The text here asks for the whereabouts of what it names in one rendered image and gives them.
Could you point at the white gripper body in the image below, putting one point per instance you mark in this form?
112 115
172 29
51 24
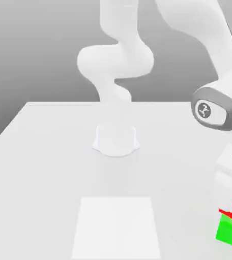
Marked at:
227 189

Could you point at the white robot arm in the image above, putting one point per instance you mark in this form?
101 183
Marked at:
116 61

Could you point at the small green cube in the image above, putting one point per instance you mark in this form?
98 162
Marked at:
228 232

